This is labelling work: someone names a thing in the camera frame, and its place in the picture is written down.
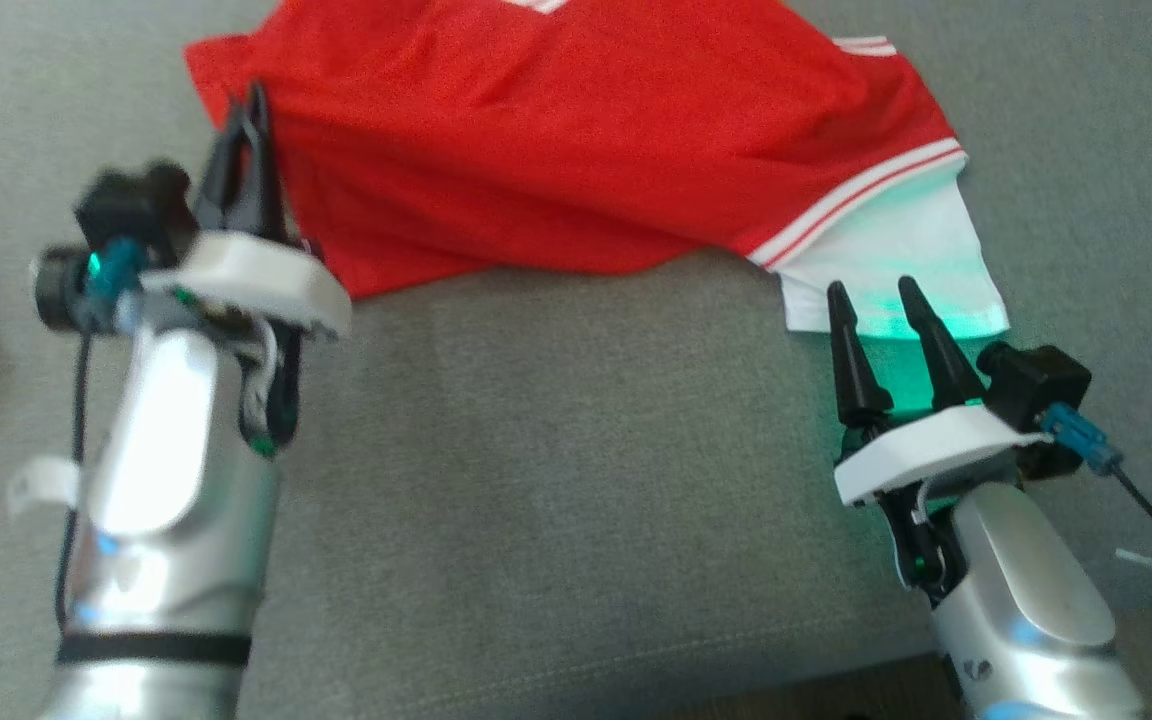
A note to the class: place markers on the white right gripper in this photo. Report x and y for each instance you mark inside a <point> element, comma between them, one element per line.
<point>926,445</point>

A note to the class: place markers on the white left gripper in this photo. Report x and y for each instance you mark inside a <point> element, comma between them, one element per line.
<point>256,275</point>

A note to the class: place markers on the red Bulls jersey white sleeves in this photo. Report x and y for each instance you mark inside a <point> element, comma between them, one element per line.
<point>576,140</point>

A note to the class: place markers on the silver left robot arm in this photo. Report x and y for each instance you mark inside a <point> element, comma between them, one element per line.
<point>176,450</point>

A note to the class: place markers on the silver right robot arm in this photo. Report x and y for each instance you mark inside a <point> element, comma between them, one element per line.
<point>1026,580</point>

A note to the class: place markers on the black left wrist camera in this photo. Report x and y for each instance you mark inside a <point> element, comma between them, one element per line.
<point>131,205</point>

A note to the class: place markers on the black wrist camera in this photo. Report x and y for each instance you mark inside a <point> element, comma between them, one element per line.
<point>131,205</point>
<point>1036,385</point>

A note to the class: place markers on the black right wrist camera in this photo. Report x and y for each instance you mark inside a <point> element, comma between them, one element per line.
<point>1036,385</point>

